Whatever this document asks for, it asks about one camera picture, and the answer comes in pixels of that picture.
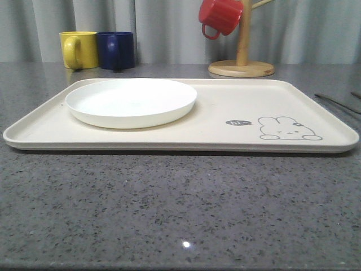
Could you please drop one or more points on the white round plate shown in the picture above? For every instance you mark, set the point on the white round plate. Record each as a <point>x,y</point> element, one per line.
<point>131,103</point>

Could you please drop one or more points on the silver metal chopstick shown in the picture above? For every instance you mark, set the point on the silver metal chopstick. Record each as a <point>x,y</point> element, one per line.
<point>337,103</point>

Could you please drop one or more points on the silver metal spoon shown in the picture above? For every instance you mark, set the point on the silver metal spoon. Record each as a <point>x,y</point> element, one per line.
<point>356,95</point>

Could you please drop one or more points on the cream rabbit serving tray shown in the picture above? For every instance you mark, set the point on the cream rabbit serving tray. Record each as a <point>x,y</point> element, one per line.
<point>229,115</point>

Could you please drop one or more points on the wooden mug tree stand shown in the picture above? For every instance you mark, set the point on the wooden mug tree stand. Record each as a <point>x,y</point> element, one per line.
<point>242,66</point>

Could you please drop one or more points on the dark blue mug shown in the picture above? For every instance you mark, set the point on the dark blue mug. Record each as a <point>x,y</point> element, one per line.
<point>115,50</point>

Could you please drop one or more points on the red enamel mug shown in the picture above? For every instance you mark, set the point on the red enamel mug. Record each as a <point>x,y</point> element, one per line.
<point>221,15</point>

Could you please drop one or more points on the yellow mug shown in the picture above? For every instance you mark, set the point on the yellow mug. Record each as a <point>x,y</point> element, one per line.
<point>79,49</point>

